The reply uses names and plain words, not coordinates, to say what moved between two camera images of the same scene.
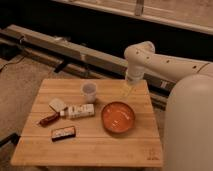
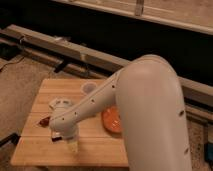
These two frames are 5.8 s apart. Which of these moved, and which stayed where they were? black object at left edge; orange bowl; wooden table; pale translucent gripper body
Moved: pale translucent gripper body
Stayed: wooden table; orange bowl; black object at left edge
